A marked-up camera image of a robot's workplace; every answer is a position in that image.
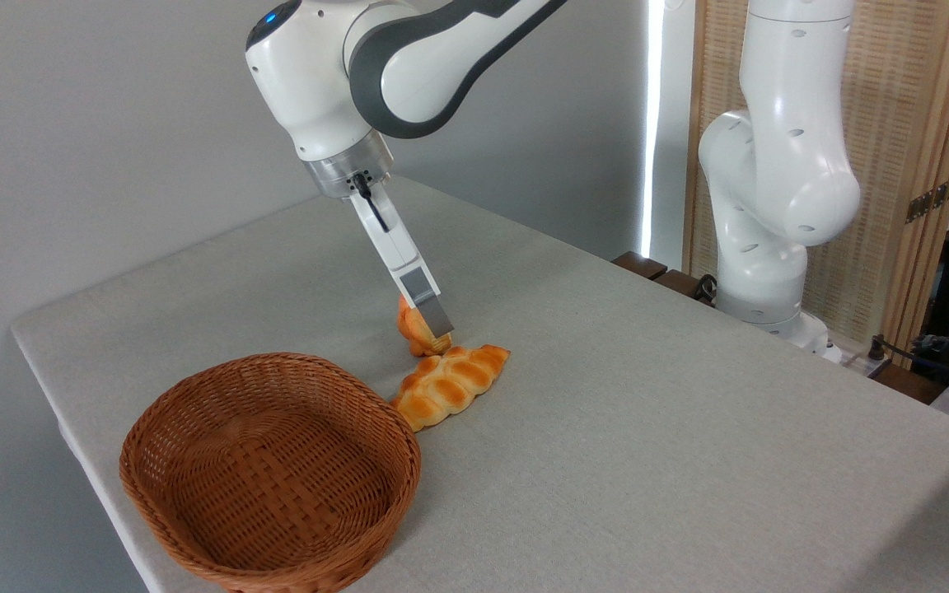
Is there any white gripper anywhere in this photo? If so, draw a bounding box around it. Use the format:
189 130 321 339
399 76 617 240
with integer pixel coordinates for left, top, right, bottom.
348 186 455 339

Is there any small round orange bread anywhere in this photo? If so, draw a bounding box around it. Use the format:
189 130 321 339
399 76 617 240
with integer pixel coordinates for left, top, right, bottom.
396 295 452 358

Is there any long braided bread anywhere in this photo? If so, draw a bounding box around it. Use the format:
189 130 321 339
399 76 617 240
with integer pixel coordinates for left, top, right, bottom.
390 344 512 433

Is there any brown wicker basket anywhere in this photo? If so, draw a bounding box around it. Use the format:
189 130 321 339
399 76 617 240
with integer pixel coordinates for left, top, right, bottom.
119 353 423 593

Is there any dark brown wooden slat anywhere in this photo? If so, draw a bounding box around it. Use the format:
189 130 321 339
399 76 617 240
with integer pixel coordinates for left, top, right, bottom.
656 270 716 307
611 251 669 282

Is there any grey tablecloth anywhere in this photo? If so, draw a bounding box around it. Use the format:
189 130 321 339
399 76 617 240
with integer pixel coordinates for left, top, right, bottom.
11 175 949 593

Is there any brass screen hinge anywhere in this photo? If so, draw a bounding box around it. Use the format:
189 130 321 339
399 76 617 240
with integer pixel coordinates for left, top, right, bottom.
905 176 949 225

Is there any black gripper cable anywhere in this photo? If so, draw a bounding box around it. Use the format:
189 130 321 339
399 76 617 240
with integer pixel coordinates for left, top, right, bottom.
350 172 391 234

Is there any black power plug cable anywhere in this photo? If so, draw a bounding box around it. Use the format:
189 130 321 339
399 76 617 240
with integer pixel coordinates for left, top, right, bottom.
867 334 937 373

